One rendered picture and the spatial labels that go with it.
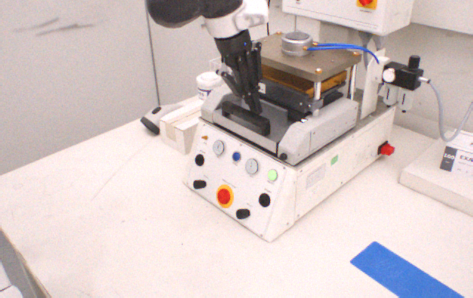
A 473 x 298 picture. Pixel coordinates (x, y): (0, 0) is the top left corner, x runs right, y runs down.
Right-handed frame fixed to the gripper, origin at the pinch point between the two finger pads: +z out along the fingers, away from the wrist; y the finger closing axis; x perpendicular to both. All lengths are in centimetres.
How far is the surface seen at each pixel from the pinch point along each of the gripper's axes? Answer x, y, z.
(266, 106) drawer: 1.2, -2.5, 3.2
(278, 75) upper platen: -1.1, -10.6, 0.2
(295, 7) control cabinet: -11.4, -31.9, -4.6
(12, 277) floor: -99, 85, 78
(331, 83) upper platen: 9.9, -17.2, 4.1
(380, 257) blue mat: 37.2, 6.5, 26.8
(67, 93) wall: -144, 10, 47
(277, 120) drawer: 4.9, -1.6, 5.5
